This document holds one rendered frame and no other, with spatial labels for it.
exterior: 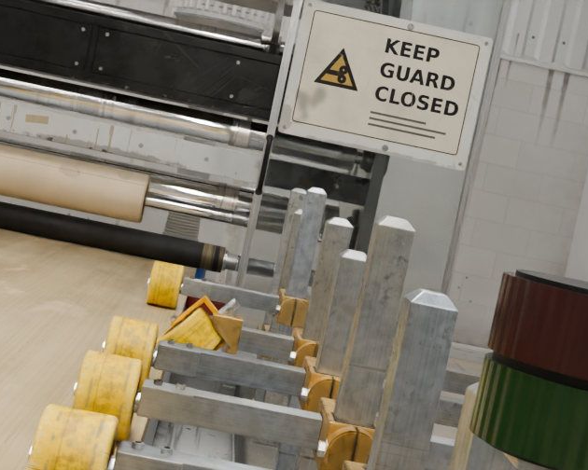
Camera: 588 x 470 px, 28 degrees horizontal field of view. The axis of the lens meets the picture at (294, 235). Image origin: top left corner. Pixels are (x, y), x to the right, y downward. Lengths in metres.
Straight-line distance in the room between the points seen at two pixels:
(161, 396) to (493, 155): 8.37
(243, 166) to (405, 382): 2.07
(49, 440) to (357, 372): 0.33
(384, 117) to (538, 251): 6.73
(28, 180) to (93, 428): 2.07
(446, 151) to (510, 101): 6.58
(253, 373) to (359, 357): 0.31
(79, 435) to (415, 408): 0.24
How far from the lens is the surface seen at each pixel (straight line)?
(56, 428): 0.88
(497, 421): 0.34
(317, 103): 2.86
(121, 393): 1.11
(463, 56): 2.91
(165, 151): 2.88
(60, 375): 1.40
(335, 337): 1.34
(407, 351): 0.83
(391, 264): 1.08
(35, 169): 2.92
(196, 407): 1.13
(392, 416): 0.84
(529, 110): 9.50
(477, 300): 9.47
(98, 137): 2.89
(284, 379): 1.38
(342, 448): 1.07
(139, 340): 1.36
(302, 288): 2.08
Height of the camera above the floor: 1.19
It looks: 3 degrees down
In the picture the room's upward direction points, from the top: 12 degrees clockwise
